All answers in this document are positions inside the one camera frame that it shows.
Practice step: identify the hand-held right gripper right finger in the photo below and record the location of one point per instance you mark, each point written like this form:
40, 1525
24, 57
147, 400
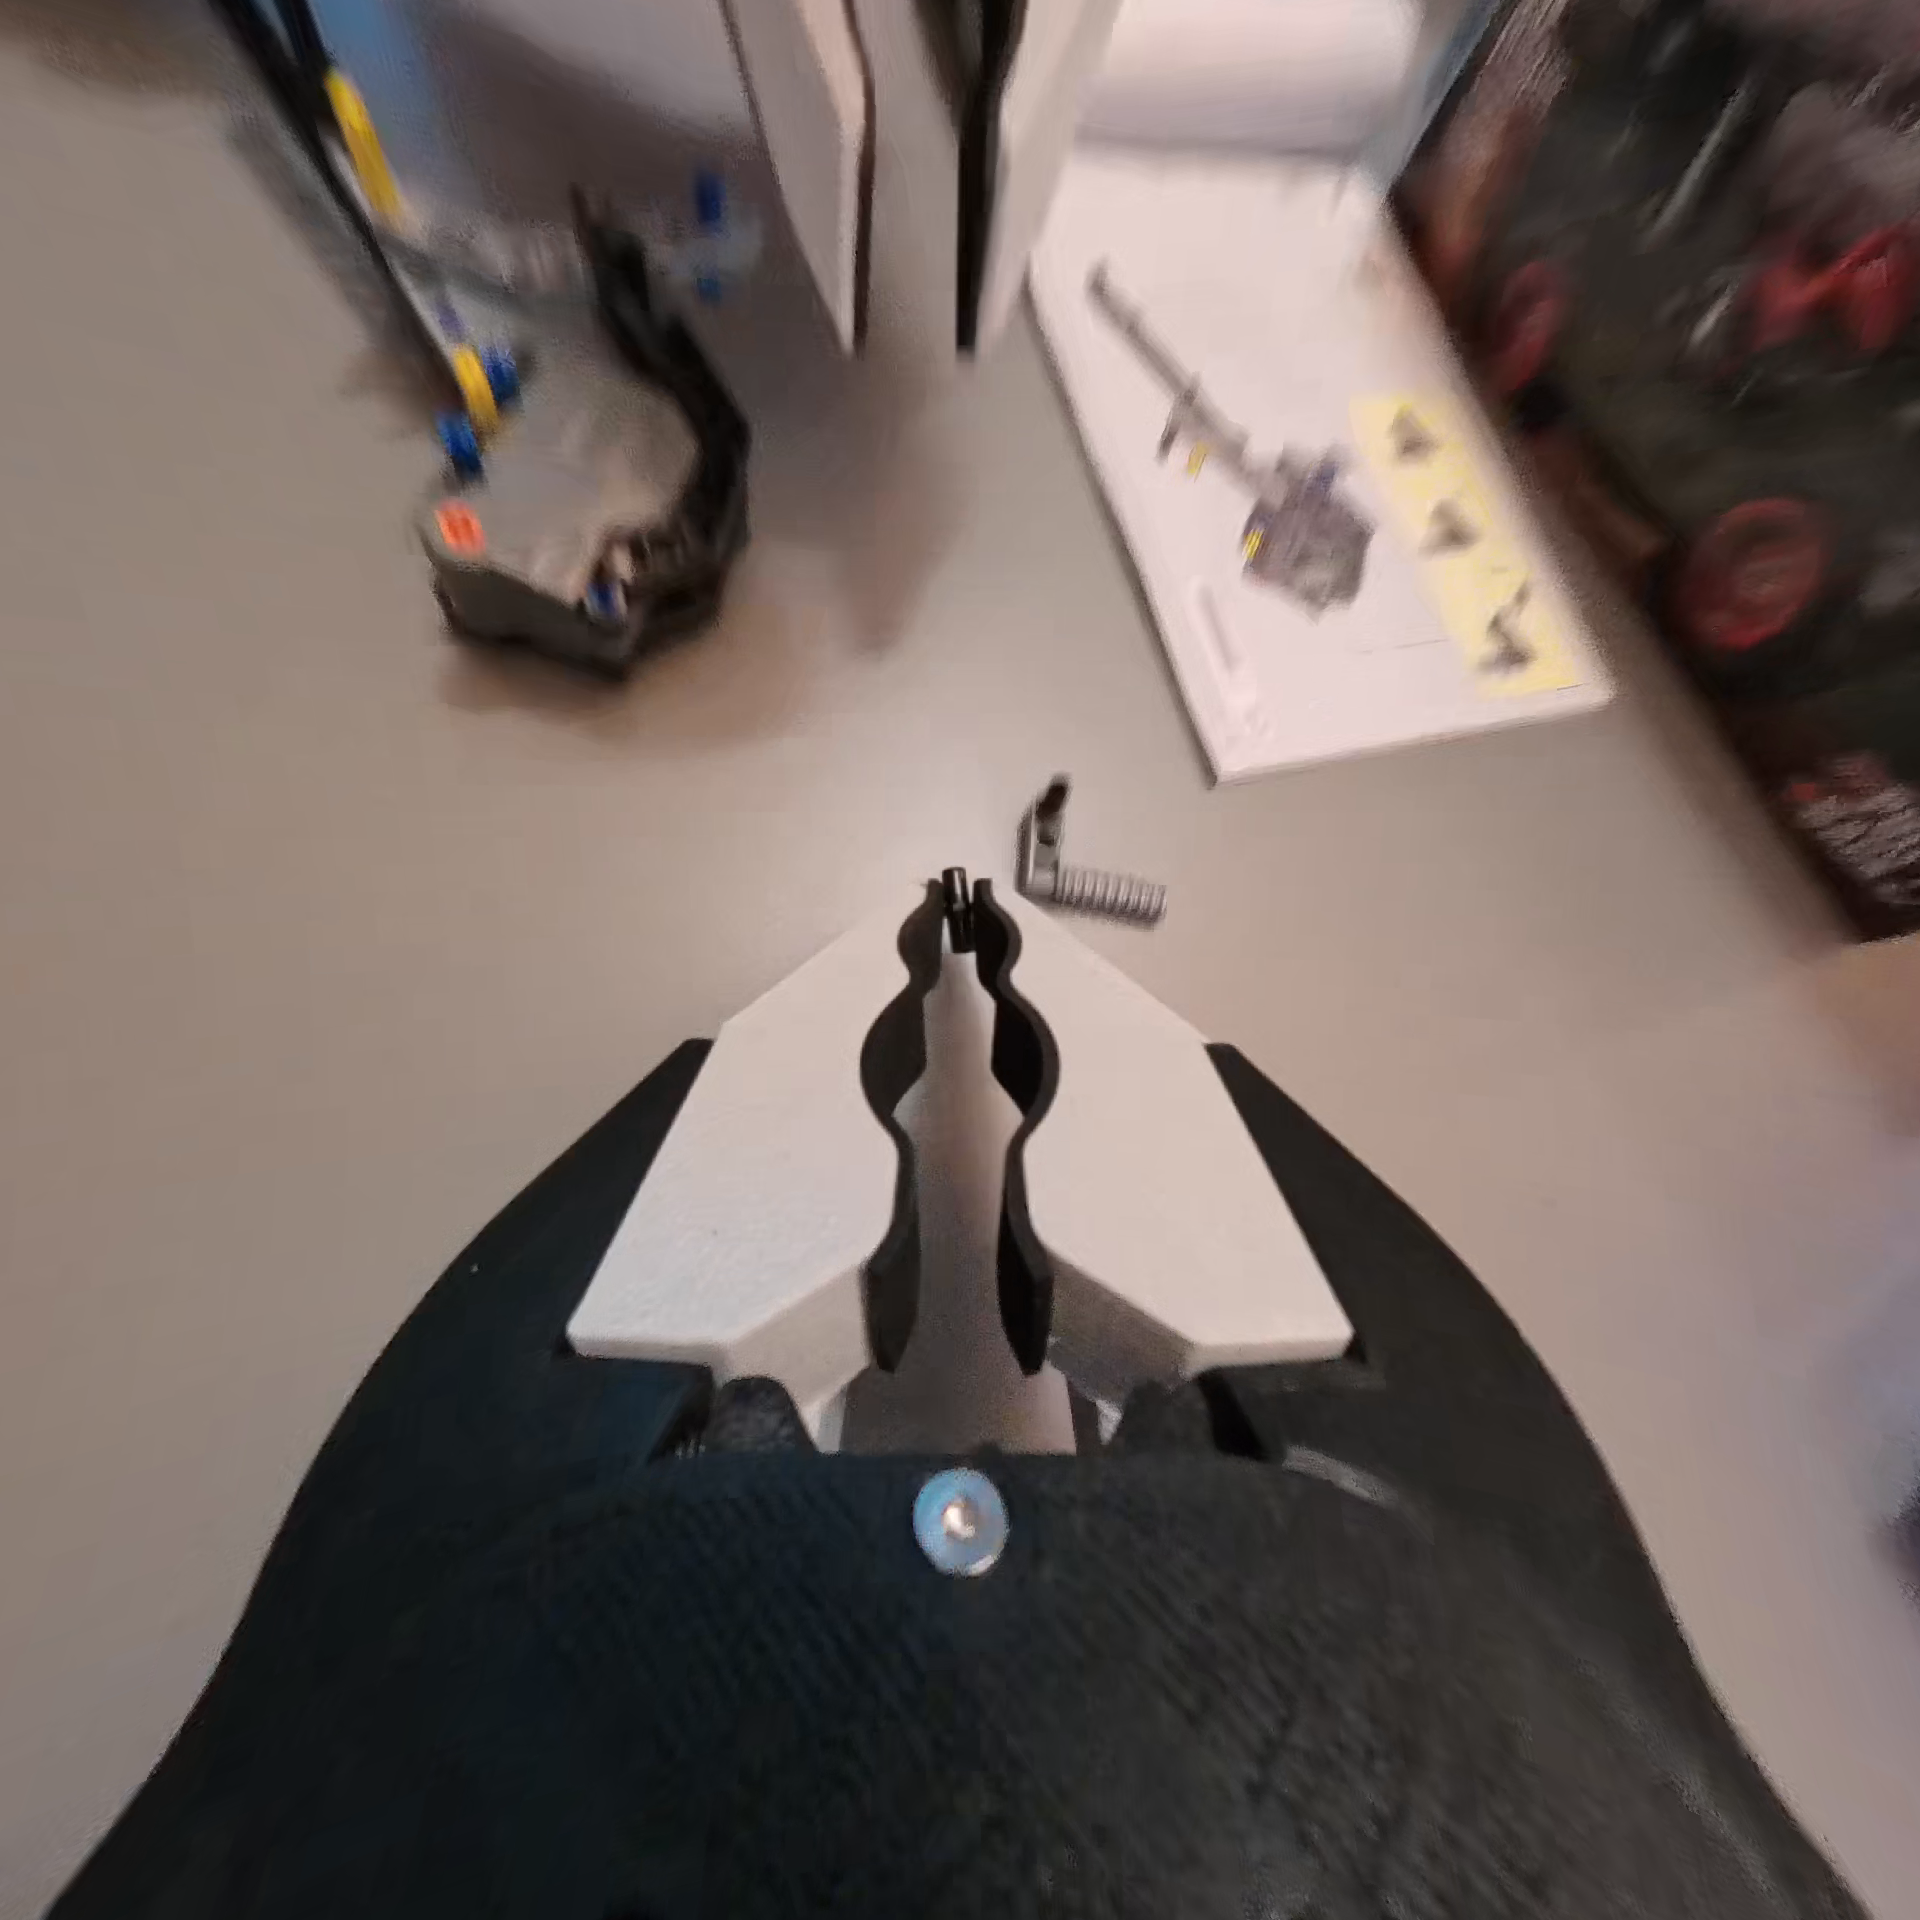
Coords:
1184, 1184

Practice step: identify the grey connector with worm gear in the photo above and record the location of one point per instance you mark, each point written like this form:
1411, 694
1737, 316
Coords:
1103, 896

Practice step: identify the white instruction booklet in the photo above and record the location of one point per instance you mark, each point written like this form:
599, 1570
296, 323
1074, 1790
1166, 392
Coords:
1201, 631

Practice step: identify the grey desk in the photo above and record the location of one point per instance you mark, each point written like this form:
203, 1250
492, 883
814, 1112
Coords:
301, 975

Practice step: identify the black toy set box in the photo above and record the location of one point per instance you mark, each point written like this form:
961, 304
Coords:
1694, 375

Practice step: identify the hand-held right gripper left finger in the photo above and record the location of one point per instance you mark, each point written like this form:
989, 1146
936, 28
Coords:
751, 1170

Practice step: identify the small black pin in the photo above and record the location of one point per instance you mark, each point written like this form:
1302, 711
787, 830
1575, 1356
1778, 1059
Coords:
955, 908

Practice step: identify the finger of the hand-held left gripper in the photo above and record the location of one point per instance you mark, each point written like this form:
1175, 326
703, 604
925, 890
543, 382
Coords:
1051, 91
795, 120

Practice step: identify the grey motor black frame assembly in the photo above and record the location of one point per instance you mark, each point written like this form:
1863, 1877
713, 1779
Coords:
584, 464

